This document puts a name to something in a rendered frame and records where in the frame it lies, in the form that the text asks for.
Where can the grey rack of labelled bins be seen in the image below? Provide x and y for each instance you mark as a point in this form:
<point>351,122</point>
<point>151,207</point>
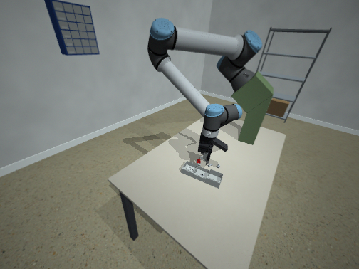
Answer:
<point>210,177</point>

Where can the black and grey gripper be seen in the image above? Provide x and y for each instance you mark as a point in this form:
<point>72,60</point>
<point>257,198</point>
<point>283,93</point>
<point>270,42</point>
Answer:
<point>205,147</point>

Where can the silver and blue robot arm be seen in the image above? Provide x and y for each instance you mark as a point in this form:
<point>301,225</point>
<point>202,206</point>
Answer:
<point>240,49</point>

